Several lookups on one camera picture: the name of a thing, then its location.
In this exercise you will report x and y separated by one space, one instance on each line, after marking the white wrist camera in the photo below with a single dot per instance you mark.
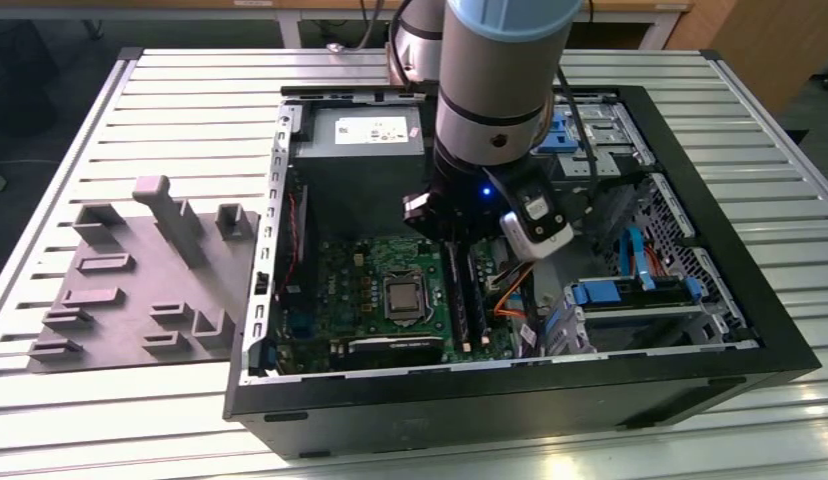
541 240

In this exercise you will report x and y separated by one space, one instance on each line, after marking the green motherboard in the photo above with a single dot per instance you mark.
341 260

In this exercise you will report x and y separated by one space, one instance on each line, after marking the blue board connector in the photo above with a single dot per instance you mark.
301 327

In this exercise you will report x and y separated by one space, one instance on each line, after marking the black open PC case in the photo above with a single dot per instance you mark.
521 410

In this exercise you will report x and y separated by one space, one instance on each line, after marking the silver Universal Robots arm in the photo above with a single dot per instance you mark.
487 100

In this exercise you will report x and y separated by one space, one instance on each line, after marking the blue drive bay latch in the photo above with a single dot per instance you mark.
561 142

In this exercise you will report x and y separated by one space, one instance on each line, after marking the wooden cabinet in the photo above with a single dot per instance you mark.
754 40

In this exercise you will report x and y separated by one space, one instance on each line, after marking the grey parts rack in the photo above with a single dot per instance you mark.
147 280

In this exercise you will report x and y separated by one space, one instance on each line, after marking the hard disk in blue carrier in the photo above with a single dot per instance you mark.
601 292

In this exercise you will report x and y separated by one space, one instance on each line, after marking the metal disk bay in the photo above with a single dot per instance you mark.
654 312

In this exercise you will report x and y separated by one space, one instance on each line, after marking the metal drive cage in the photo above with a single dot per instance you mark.
621 130

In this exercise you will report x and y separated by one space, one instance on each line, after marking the RAM stick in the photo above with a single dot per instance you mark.
455 300

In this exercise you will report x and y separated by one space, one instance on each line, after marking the CPU socket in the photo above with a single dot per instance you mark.
402 276

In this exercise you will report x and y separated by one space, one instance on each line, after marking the silver CPU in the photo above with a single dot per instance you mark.
403 300

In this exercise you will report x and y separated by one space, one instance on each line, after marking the black graphics card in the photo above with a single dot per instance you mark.
394 352

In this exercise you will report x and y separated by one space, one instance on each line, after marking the grey power supply unit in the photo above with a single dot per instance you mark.
354 190

